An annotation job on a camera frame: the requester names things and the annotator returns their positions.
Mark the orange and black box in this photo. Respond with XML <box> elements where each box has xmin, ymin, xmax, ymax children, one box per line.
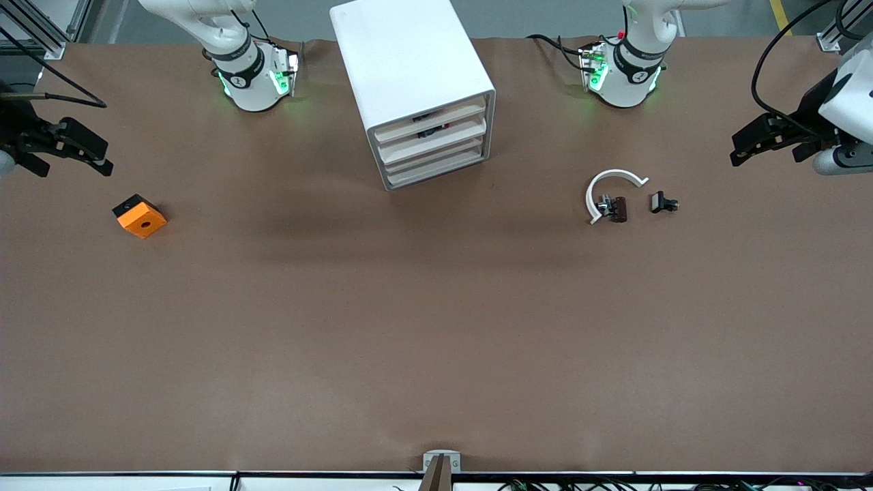
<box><xmin>113</xmin><ymin>194</ymin><xmax>168</xmax><ymax>239</ymax></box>

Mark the white curved plastic piece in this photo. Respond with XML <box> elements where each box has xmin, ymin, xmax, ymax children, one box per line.
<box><xmin>585</xmin><ymin>168</ymin><xmax>649</xmax><ymax>226</ymax></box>

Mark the brown component with metal clip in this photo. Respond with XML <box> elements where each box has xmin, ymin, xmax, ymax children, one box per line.
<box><xmin>597</xmin><ymin>194</ymin><xmax>628</xmax><ymax>224</ymax></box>

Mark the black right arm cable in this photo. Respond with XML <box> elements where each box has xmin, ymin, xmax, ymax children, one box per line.
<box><xmin>0</xmin><ymin>27</ymin><xmax>108</xmax><ymax>110</ymax></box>

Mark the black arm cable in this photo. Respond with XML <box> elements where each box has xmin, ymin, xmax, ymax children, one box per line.
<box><xmin>0</xmin><ymin>27</ymin><xmax>108</xmax><ymax>110</ymax></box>
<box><xmin>750</xmin><ymin>0</ymin><xmax>841</xmax><ymax>132</ymax></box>

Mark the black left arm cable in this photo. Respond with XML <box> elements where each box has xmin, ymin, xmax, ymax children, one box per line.
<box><xmin>750</xmin><ymin>0</ymin><xmax>841</xmax><ymax>132</ymax></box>

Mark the aluminium frame profile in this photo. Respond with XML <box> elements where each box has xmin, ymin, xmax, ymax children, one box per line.
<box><xmin>817</xmin><ymin>0</ymin><xmax>873</xmax><ymax>53</ymax></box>
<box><xmin>0</xmin><ymin>0</ymin><xmax>93</xmax><ymax>61</ymax></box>

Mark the black base cable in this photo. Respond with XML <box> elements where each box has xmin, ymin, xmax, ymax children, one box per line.
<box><xmin>527</xmin><ymin>33</ymin><xmax>589</xmax><ymax>70</ymax></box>

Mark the grey metal edge bracket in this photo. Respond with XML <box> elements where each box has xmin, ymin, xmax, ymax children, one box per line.
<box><xmin>423</xmin><ymin>450</ymin><xmax>461</xmax><ymax>475</ymax></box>

